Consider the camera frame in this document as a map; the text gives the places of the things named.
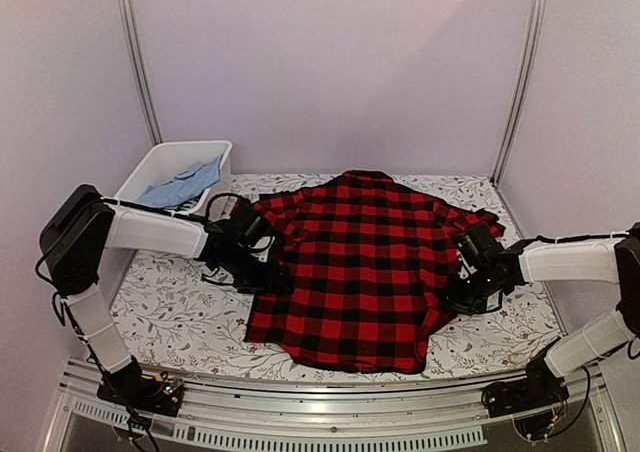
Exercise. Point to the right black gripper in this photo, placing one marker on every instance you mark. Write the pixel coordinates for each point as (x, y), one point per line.
(455, 304)

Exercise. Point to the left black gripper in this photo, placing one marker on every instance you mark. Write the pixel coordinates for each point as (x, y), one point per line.
(271, 283)

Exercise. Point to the red black plaid shirt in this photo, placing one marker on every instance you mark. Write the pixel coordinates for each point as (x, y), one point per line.
(370, 259)

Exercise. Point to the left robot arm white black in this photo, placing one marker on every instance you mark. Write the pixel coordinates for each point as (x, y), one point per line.
(73, 241)

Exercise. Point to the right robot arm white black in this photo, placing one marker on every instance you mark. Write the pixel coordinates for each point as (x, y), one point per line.
(611, 258)

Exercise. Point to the floral patterned table cloth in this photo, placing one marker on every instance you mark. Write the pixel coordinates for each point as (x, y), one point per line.
(170, 319)

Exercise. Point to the light blue shirt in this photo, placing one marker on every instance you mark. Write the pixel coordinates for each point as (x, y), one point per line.
(183, 187)

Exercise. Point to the white plastic bin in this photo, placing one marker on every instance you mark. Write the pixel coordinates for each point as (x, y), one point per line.
(167, 160)

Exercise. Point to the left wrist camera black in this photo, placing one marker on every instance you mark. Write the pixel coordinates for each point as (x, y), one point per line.
(249, 224)

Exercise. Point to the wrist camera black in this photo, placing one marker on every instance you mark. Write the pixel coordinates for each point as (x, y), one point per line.
(479, 249)
(249, 224)

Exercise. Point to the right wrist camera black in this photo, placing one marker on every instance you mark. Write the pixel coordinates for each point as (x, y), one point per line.
(479, 249)

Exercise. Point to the aluminium front rail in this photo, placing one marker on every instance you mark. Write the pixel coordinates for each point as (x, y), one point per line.
(80, 382)

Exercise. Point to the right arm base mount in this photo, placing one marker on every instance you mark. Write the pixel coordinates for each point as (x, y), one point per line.
(539, 388)

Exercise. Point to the right aluminium frame post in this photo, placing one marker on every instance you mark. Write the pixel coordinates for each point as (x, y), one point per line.
(532, 36)

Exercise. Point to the aluminium frame post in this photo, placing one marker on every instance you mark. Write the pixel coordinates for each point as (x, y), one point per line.
(136, 58)
(532, 36)

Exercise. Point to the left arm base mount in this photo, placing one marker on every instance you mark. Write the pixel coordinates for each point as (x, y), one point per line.
(159, 394)

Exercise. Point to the perforated metal cable tray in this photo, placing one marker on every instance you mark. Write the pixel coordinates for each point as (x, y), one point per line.
(324, 420)

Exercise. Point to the left aluminium frame post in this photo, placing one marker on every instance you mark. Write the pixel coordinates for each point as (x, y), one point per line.
(136, 58)

